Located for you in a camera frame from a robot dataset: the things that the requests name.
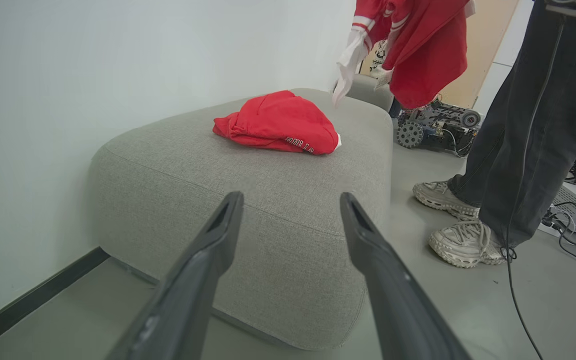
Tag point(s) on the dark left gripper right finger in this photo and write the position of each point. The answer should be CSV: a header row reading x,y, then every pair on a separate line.
x,y
393,295

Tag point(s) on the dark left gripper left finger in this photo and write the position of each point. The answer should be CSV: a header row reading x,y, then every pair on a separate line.
x,y
193,280

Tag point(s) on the plain red garment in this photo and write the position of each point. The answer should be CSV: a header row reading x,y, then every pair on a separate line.
x,y
278,120

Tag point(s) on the red and white jersey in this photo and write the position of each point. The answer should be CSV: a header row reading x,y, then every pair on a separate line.
x,y
428,55

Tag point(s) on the grey fabric seat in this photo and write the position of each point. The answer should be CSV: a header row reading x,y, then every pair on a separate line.
x,y
278,200

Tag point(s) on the worn grey sneaker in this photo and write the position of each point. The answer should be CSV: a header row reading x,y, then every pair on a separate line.
x,y
463,245
440,196

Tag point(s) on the small wheeled rover robot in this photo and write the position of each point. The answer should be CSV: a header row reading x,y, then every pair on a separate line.
x,y
438,127

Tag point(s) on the grey fabric sofa section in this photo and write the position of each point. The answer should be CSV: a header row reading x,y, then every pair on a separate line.
x,y
368,90

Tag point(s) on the person in dark jeans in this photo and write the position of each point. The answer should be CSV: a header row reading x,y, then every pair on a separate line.
x,y
533,130

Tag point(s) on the beige wooden door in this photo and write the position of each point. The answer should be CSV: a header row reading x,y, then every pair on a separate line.
x,y
488,50

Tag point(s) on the black wall baseboard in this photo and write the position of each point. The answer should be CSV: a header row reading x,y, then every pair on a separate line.
x,y
33,300

